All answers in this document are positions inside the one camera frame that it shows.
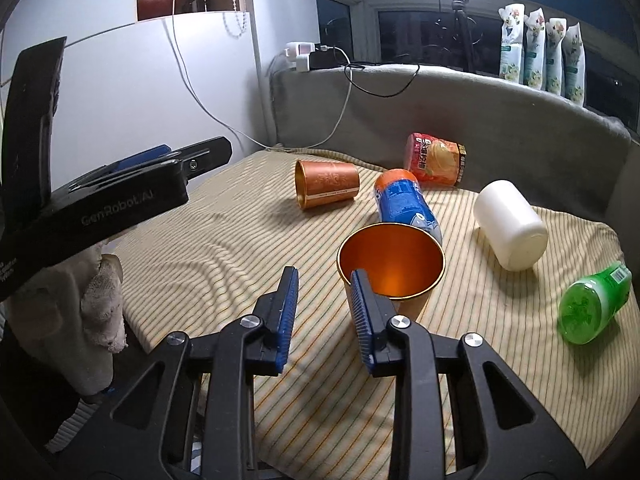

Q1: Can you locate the red orange snack can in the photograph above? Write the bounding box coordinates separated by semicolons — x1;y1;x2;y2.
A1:
404;132;466;188

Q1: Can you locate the white green pouch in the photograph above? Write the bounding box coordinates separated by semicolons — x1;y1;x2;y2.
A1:
524;8;546;90
546;18;567;96
498;2;525;84
562;23;586;106

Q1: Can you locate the orange patterned paper cup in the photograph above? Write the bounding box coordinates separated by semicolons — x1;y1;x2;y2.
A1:
336;222;446;321

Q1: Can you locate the white plastic jar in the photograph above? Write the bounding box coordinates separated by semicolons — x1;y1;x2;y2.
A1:
473;180;549;272

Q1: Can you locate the white power strip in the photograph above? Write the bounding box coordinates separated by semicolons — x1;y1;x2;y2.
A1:
284;41;344;73

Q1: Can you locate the grey gloved left hand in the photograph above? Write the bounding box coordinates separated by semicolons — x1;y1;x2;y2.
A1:
6;242;127;396

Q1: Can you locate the green plastic bottle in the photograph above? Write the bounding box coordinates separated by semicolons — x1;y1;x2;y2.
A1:
558;261;632;346

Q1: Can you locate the black tripod stand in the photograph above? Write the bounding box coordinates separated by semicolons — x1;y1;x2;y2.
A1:
451;0;476;74

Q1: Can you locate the striped beige cushion mat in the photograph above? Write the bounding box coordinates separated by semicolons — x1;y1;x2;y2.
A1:
116;152;639;479

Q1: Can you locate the white cable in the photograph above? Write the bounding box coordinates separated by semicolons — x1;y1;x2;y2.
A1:
162;0;355;152

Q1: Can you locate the blue label plastic bottle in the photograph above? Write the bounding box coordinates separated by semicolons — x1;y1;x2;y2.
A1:
374;168;442;244

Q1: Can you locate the black cable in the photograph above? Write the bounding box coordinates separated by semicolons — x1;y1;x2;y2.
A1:
319;44;422;99

